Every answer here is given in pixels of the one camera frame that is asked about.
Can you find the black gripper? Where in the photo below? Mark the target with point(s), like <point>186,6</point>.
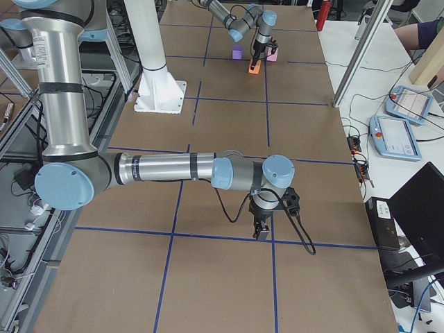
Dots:
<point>257,46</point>
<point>260,214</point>

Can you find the orange foam cube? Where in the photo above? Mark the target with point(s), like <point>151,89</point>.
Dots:
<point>254,68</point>

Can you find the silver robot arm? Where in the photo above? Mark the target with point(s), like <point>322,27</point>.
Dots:
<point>243,19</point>
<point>74,172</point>

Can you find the pink foam cube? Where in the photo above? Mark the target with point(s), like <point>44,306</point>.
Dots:
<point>272,55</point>

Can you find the purple foam cube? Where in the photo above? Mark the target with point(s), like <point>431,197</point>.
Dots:
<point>237,52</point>

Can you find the red cylinder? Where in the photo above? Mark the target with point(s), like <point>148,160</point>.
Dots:
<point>323,14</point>

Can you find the black box on table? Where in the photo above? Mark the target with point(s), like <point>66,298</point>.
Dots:
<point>382,224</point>

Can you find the black laptop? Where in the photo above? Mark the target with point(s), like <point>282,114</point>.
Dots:
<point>417,207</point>

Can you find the blue teach pendant near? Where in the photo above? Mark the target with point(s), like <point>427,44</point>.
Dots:
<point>393,138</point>

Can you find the blue teach pendant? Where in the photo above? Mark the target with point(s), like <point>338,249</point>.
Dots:
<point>393,138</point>
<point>409,104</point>

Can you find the seated person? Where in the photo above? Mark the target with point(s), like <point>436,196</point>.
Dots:
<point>420,35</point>

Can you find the blue teach pendant far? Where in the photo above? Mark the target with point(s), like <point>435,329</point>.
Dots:
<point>409,104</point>

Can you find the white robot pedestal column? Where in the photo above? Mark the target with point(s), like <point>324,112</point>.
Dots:
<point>158,90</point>

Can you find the aluminium frame post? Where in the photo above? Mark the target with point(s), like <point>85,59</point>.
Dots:
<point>368,26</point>

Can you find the aluminium frame rail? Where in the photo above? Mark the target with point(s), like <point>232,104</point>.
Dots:
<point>35,244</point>

